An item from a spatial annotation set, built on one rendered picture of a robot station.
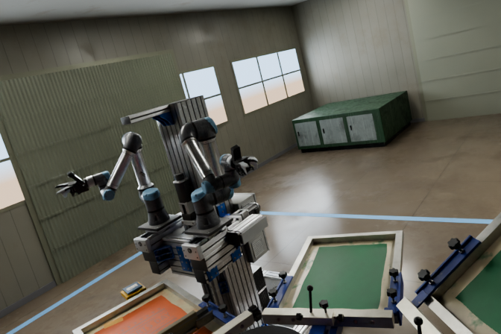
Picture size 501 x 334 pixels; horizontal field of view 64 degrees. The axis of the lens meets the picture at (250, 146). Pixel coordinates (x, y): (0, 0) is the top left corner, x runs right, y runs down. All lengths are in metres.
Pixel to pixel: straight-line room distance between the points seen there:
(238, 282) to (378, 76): 7.89
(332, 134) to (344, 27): 2.92
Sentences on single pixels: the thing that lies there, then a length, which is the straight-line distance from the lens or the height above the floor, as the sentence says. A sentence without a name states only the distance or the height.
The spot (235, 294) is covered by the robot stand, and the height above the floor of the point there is 0.63.
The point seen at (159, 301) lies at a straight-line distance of 2.56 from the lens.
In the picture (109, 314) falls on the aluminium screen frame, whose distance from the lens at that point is 2.60.
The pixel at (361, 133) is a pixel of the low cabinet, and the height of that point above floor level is 0.33.
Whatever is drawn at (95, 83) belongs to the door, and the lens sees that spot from 6.48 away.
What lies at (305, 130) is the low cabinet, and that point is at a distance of 9.02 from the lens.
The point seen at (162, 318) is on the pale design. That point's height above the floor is 0.95.
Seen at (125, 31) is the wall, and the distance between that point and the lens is 7.06.
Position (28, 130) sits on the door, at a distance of 5.95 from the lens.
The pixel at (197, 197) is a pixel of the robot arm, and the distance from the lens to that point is 2.45.
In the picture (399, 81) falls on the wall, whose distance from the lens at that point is 10.06.
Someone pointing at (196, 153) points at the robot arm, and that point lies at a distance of 2.30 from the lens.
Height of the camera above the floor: 2.11
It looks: 10 degrees down
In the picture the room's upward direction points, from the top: 14 degrees counter-clockwise
